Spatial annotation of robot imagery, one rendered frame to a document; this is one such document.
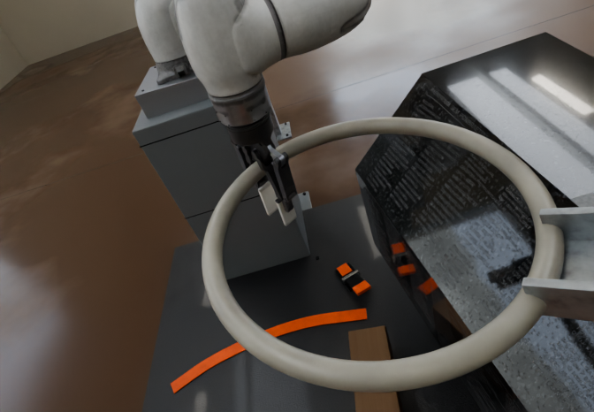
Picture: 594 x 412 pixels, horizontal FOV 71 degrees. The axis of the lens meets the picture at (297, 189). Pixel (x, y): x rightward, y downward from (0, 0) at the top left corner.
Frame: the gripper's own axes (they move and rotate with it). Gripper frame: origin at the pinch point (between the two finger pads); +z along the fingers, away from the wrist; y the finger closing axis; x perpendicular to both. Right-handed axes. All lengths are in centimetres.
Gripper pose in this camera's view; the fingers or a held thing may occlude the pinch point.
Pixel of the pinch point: (277, 204)
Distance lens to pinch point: 81.1
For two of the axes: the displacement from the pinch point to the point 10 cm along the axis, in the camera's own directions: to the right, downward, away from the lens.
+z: 2.3, 7.4, 6.3
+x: 7.0, -5.7, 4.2
